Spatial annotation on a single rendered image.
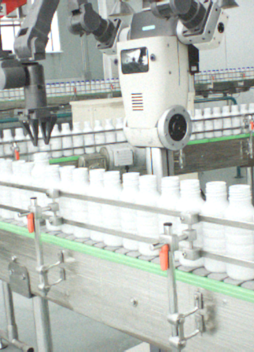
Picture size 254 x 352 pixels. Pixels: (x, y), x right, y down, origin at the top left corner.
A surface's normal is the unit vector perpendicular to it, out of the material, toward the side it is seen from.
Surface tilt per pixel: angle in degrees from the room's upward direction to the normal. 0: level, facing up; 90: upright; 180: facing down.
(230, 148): 90
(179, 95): 101
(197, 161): 90
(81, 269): 90
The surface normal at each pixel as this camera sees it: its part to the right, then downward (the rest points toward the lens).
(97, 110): 0.39, 0.13
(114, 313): -0.76, 0.17
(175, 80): 0.65, 0.26
